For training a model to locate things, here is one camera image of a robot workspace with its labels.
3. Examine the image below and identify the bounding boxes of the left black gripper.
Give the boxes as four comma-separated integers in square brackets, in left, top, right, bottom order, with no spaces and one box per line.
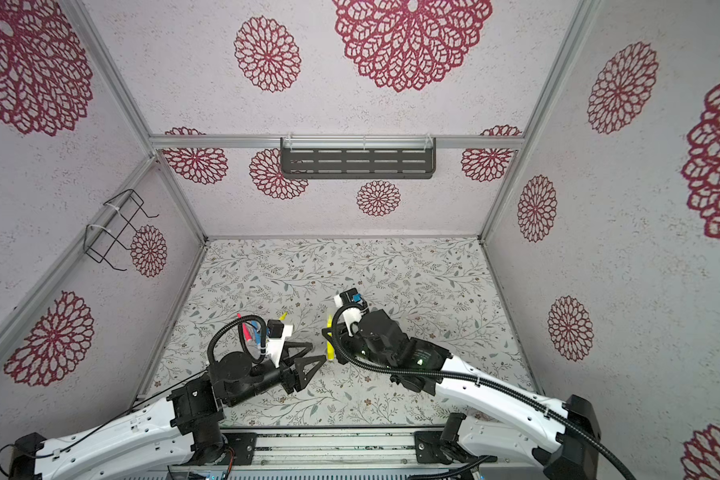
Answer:
[229,342,326,409]

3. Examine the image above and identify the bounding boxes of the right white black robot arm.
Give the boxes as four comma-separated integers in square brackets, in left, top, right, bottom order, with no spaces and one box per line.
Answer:
[322,304,634,479]

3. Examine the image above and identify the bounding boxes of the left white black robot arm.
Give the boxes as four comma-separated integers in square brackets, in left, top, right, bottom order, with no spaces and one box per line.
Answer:
[0,341,326,479]

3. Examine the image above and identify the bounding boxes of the pink highlighter pen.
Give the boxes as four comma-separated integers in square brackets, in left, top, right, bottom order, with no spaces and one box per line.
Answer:
[237,314,259,346]

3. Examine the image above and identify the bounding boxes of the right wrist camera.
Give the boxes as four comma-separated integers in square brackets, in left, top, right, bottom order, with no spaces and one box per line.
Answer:
[334,288,370,337]

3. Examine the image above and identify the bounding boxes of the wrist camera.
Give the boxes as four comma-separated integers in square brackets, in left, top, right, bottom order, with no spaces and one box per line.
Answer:
[334,288,370,337]
[265,320,294,367]

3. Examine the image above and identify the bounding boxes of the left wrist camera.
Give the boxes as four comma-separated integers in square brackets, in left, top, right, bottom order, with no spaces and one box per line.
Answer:
[265,320,294,367]

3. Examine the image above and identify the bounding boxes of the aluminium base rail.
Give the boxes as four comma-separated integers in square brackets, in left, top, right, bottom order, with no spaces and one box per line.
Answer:
[119,425,587,473]

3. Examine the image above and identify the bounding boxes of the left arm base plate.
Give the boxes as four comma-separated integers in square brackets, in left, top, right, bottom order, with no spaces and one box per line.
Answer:
[213,431,258,467]

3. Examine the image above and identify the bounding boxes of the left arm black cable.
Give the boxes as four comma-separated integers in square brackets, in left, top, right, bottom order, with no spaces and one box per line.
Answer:
[206,314,271,367]

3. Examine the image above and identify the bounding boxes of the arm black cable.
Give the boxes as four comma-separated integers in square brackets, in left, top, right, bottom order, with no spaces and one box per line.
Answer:
[206,314,271,367]
[331,302,637,480]

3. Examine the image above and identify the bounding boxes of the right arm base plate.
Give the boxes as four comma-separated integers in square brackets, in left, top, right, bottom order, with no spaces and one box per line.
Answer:
[413,430,477,465]

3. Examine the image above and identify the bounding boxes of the dark metal wall shelf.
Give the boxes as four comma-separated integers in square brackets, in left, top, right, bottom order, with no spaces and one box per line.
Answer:
[280,136,437,180]

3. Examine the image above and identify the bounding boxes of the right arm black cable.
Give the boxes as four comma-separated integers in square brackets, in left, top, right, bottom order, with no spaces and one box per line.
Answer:
[331,302,637,480]

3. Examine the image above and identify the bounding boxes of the black wire wall basket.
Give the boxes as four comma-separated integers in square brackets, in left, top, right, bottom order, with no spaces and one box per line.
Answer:
[82,188,158,272]

